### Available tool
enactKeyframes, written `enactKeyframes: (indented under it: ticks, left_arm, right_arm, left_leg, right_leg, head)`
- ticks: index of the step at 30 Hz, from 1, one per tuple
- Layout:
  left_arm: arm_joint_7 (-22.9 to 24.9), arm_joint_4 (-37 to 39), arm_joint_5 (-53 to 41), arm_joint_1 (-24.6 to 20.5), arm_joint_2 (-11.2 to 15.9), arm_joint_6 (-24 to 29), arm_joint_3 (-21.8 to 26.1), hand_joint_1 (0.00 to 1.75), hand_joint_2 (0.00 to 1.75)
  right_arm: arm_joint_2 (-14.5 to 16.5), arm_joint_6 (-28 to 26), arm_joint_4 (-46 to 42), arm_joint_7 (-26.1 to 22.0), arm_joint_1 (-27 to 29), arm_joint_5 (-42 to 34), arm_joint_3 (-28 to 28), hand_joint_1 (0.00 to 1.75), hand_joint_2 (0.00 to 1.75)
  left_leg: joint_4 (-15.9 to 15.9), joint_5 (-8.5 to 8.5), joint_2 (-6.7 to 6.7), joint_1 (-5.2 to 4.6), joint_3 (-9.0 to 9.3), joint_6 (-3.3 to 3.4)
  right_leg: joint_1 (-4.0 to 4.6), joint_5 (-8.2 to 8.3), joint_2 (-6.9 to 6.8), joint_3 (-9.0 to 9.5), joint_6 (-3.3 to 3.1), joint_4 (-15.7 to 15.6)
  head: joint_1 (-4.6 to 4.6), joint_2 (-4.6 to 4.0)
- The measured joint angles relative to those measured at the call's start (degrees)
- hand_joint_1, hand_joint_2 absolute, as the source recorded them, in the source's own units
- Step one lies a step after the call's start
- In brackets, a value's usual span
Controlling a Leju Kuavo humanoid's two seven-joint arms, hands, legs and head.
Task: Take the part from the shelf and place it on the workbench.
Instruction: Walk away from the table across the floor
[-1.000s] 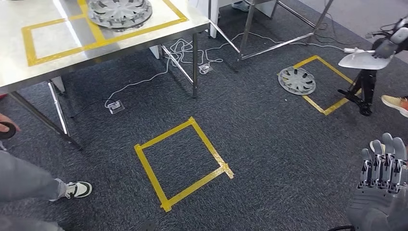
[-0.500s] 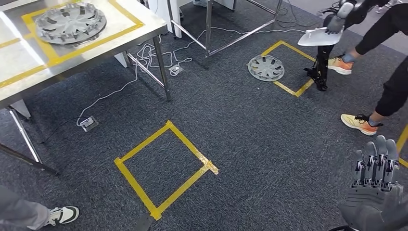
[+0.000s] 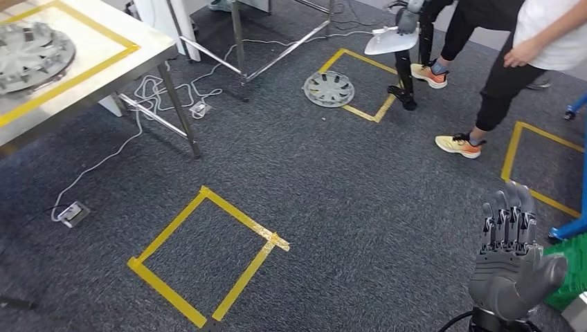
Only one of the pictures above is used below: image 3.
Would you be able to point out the second robot grey hand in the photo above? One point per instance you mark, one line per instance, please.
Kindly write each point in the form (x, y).
(407, 20)

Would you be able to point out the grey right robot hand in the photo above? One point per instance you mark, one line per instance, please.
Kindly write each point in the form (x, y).
(509, 275)

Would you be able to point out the white plastic mirror cover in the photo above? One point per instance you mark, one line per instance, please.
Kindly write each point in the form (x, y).
(390, 43)

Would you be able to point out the silver plastic hubcap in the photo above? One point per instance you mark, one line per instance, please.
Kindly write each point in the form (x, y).
(32, 55)
(329, 89)

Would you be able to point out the stainless steel workbench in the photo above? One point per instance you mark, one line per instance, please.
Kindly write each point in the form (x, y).
(91, 50)

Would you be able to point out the yellow tape on workbench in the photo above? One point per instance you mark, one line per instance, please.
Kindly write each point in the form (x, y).
(91, 71)

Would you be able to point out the person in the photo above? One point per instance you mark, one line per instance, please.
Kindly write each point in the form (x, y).
(504, 82)

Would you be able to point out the person's grey shoe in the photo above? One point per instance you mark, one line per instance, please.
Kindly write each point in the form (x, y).
(539, 85)

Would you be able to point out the white desk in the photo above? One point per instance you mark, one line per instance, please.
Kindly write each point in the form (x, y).
(160, 18)

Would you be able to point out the silver floor socket box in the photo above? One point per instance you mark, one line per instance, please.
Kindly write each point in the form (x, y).
(73, 214)

